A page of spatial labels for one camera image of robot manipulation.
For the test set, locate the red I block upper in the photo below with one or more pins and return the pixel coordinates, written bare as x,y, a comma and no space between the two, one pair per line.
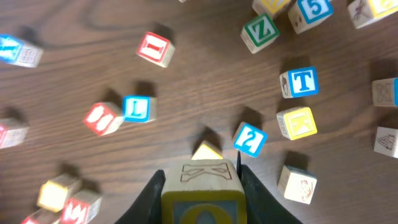
156,49

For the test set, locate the green Z block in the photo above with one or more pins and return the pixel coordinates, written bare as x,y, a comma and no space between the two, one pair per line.
259,33

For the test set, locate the yellow K block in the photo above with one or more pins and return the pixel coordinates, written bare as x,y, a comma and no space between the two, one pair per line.
296,123

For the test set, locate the yellow C block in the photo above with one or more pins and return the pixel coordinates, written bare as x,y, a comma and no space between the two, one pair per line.
55,192

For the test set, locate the yellow snail block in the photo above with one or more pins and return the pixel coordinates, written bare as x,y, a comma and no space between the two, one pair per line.
297,184

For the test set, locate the red I block lower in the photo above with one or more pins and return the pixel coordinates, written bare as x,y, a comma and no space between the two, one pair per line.
104,118

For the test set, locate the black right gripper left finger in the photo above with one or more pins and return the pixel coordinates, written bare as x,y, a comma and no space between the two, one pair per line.
146,209

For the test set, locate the blue 5 block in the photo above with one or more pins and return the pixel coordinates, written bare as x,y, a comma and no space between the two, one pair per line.
306,14

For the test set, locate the blue X block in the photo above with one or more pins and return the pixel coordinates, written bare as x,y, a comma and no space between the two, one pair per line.
18,52

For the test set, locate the red U block centre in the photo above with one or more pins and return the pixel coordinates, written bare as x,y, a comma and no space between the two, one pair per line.
81,208

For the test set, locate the yellow 8 block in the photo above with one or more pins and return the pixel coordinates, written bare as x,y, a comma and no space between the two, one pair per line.
366,12

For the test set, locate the yellow block top right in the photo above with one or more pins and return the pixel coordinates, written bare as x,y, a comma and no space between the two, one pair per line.
270,7

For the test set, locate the blue 2 block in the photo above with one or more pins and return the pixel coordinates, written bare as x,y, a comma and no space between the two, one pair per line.
249,139

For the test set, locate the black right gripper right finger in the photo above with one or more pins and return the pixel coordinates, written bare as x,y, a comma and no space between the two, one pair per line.
261,206

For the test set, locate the blue T block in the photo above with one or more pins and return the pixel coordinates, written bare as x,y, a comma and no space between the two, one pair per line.
299,82

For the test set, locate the red i block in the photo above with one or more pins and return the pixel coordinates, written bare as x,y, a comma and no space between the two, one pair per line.
104,118
156,49

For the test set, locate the red A block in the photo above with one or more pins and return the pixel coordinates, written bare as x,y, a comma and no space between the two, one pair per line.
43,216

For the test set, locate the blue D block lower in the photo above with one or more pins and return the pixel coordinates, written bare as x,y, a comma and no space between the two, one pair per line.
385,92

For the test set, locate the blue L block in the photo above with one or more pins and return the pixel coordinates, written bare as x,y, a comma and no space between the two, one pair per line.
139,108

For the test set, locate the green 7 block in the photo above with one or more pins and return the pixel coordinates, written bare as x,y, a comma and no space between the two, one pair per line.
386,141

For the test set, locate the red E block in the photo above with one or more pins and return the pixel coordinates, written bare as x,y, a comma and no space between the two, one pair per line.
13,132

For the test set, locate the yellow O block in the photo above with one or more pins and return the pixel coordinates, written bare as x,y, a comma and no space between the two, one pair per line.
203,191

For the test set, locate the yellow S block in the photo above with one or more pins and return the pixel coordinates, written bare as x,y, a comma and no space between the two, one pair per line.
207,150

